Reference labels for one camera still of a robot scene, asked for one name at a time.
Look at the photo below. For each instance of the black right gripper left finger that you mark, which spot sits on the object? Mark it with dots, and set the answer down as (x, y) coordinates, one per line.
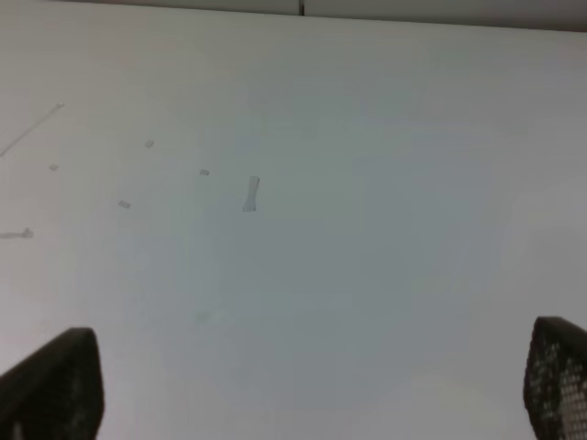
(57, 392)

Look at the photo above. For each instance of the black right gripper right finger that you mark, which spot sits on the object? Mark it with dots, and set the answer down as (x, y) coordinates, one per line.
(554, 391)

